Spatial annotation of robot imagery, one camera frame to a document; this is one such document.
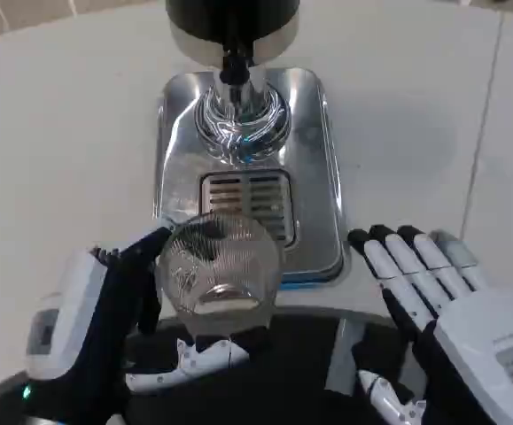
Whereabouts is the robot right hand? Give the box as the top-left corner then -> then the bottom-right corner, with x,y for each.
346,223 -> 513,425

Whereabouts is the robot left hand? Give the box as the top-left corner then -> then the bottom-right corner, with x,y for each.
19,225 -> 271,425

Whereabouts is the clear ribbed glass cup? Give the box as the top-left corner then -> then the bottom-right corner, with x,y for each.
155,211 -> 283,338

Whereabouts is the steel drain grid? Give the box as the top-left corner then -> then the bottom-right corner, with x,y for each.
199,169 -> 294,250

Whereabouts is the steel drip tray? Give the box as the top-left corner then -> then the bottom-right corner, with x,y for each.
152,66 -> 346,291

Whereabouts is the black dispenser tap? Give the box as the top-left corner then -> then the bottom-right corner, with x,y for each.
219,42 -> 252,86

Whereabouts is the steel and black drink dispenser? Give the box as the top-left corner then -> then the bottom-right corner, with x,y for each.
164,0 -> 302,164

